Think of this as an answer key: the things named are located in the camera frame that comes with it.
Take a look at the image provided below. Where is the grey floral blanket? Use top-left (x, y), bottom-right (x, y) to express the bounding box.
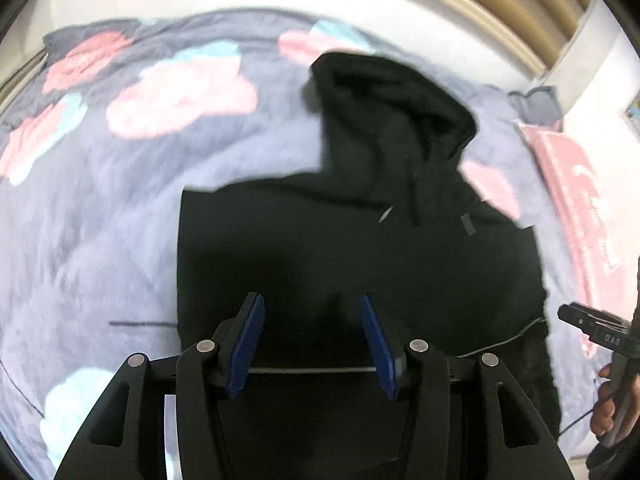
top-left (0, 10), bottom-right (601, 480)

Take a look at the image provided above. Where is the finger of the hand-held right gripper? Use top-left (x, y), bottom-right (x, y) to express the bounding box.
top-left (557, 302), bottom-right (629, 334)

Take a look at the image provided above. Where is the pink pillow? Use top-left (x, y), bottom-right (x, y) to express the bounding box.
top-left (517, 120), bottom-right (640, 358)

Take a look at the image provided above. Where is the wooden slat wall panel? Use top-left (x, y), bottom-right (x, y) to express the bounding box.
top-left (115, 0), bottom-right (597, 79)

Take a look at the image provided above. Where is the person's right hand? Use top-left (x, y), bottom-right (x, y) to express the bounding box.
top-left (590, 364), bottom-right (621, 437)

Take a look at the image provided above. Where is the black cable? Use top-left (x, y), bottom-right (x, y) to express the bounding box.
top-left (559, 394), bottom-right (609, 434)

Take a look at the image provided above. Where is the white cable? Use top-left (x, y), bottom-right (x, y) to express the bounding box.
top-left (457, 316), bottom-right (546, 360)

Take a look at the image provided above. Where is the black hoodie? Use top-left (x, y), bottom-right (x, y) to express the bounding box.
top-left (176, 51), bottom-right (563, 480)

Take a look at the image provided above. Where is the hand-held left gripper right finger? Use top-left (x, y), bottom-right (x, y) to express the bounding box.
top-left (360, 293), bottom-right (576, 480)

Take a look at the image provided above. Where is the grey pillow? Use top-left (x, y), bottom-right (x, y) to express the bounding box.
top-left (509, 86), bottom-right (564, 126)

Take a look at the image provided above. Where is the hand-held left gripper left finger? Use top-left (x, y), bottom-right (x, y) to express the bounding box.
top-left (53, 292), bottom-right (266, 480)

